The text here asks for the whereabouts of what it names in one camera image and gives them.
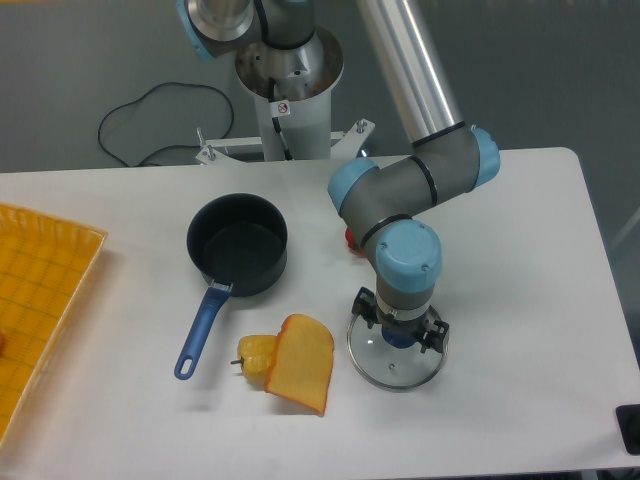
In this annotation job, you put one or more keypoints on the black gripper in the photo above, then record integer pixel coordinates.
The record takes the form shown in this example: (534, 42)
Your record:
(401, 327)

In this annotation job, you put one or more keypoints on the glass lid with blue knob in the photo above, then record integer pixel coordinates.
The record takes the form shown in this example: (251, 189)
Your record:
(392, 368)

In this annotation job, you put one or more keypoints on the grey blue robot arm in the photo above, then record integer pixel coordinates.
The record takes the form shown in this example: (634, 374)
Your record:
(379, 205)

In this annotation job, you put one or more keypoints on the red toy bell pepper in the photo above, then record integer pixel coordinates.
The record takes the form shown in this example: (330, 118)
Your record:
(352, 244)

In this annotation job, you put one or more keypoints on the toy bread slice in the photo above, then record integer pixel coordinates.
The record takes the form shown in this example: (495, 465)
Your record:
(302, 363)

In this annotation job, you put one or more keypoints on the yellow toy bell pepper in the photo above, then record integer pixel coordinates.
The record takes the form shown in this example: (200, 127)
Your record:
(254, 355)

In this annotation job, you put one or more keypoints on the black object at table edge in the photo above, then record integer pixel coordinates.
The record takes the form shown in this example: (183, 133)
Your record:
(628, 418)

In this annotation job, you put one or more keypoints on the yellow plastic basket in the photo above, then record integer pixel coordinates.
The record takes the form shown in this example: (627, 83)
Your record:
(45, 261)

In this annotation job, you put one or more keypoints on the dark pot with blue handle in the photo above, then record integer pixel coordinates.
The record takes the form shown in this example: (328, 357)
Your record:
(238, 242)

